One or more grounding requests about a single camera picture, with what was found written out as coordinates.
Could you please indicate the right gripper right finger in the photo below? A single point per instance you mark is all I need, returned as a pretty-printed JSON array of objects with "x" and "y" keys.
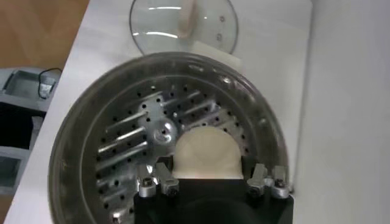
[{"x": 259, "y": 179}]

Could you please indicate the perforated steel steamer basket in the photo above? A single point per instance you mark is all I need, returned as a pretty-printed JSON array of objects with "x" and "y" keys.
[{"x": 91, "y": 106}]

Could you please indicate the white steamed baozi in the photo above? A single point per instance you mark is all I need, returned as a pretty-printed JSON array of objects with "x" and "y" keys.
[{"x": 207, "y": 152}]

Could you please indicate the grey robot base chassis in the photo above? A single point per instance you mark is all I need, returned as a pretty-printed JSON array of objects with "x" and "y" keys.
[{"x": 21, "y": 88}]

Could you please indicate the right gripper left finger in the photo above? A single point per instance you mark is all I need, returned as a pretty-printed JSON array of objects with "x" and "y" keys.
[{"x": 166, "y": 181}]

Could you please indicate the round glass pot lid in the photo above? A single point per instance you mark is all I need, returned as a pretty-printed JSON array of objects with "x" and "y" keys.
[{"x": 207, "y": 30}]

